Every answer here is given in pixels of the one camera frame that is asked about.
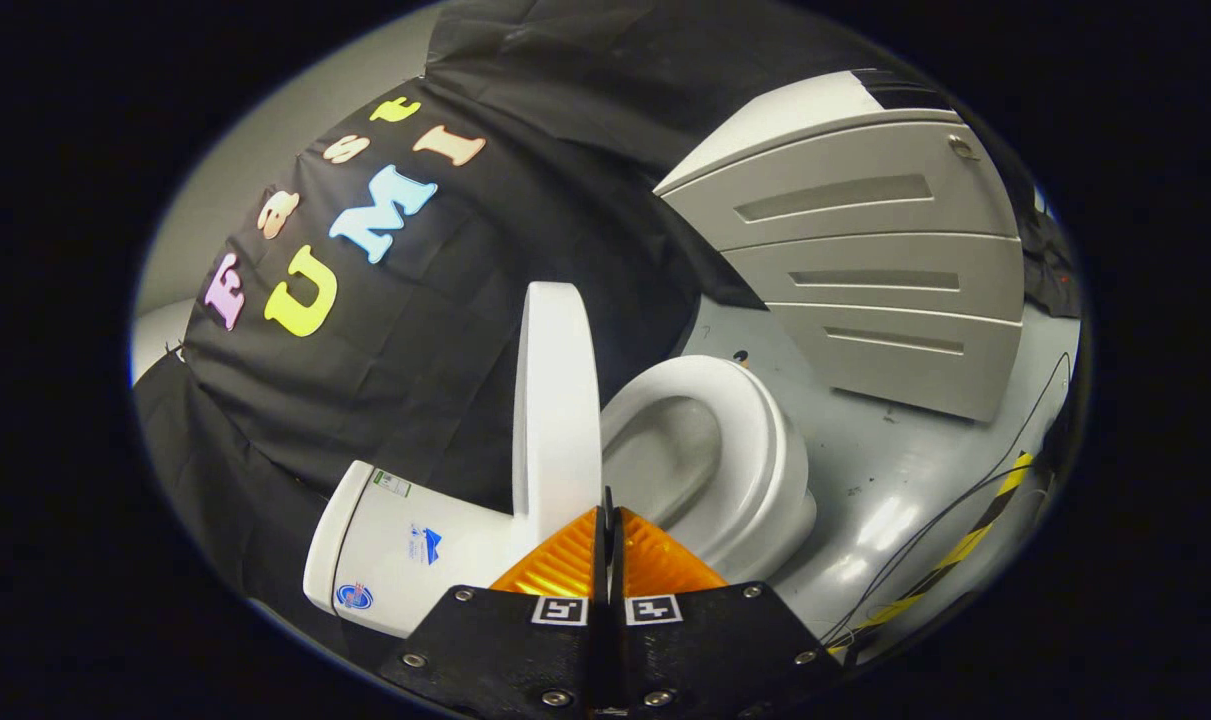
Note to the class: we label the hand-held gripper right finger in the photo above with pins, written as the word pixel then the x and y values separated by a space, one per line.
pixel 715 650

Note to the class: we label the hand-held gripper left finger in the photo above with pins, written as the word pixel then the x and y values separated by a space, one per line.
pixel 505 650

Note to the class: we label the white toilet lid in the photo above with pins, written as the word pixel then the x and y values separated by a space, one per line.
pixel 555 400

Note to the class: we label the white ceramic toilet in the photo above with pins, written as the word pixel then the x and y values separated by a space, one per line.
pixel 395 540

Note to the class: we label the yellow black hazard tape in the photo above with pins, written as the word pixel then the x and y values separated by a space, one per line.
pixel 965 545

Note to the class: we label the black backdrop cloth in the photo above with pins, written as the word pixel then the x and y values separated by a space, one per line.
pixel 445 330

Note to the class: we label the white drawer cabinet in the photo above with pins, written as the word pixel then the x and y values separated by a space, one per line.
pixel 865 240

